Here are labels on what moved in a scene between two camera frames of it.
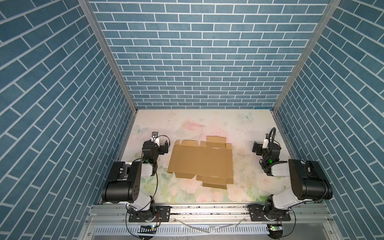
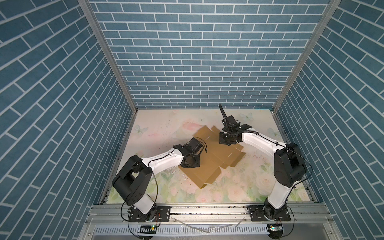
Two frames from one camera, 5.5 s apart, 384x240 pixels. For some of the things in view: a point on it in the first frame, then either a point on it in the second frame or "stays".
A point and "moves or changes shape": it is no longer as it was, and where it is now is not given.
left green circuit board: x=148 y=229 stays
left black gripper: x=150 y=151 -> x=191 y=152
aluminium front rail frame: x=308 y=222 stays
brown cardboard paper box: x=211 y=161 moves or changes shape
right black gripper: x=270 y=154 -> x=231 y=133
